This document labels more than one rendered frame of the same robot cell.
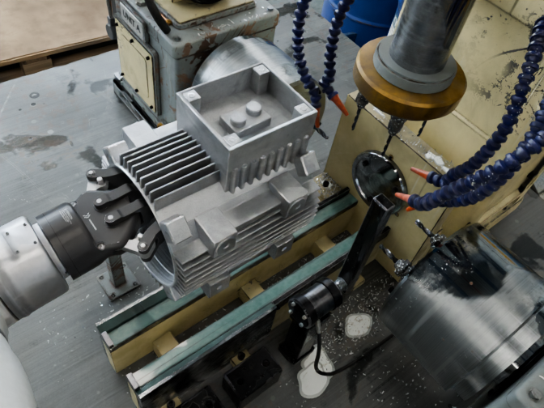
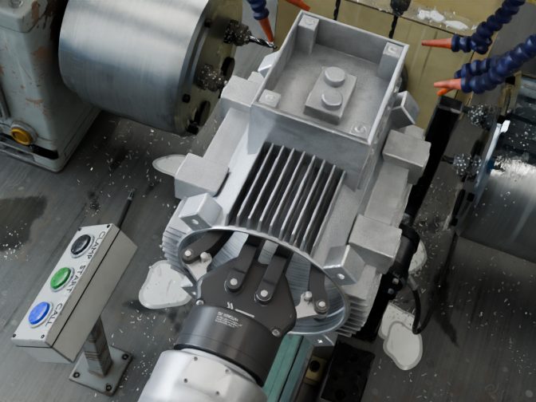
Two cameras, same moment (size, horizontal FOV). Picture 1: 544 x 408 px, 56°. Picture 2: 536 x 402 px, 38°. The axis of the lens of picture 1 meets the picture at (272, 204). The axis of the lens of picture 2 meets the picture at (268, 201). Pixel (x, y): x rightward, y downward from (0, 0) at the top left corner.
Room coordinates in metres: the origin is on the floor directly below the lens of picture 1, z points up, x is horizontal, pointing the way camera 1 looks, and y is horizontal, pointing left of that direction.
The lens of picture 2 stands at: (0.05, 0.29, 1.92)
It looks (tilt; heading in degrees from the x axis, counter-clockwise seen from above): 57 degrees down; 332
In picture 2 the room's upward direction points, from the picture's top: 7 degrees clockwise
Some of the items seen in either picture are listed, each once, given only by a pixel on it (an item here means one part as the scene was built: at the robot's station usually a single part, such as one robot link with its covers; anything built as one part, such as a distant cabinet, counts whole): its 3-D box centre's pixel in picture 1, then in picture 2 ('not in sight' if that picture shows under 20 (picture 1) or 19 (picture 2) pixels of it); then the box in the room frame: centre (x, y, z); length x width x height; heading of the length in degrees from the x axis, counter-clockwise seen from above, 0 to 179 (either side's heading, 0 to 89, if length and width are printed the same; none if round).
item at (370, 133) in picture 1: (391, 184); (367, 66); (0.80, -0.25, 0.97); 0.30 x 0.11 x 0.34; 47
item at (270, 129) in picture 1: (244, 125); (327, 101); (0.43, 0.05, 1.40); 0.12 x 0.11 x 0.07; 137
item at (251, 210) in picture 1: (210, 192); (299, 198); (0.40, 0.08, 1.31); 0.20 x 0.19 x 0.19; 137
